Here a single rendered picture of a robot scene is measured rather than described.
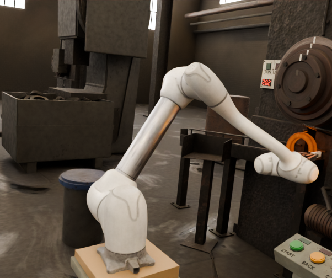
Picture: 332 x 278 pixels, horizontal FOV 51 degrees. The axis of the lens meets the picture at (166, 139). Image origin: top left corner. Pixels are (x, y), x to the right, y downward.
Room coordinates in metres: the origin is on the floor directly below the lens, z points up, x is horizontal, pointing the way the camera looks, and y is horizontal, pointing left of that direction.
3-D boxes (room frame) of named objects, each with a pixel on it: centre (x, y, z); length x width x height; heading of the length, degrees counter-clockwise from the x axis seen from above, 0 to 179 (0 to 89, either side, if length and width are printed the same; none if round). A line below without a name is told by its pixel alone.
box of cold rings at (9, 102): (3.91, 1.25, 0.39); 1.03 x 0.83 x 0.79; 125
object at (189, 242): (2.19, -0.27, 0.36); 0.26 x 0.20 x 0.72; 66
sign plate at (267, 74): (2.26, -0.67, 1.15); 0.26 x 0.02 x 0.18; 31
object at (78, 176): (2.10, 0.48, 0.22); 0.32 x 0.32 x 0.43
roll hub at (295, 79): (1.86, -0.67, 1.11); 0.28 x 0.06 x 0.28; 31
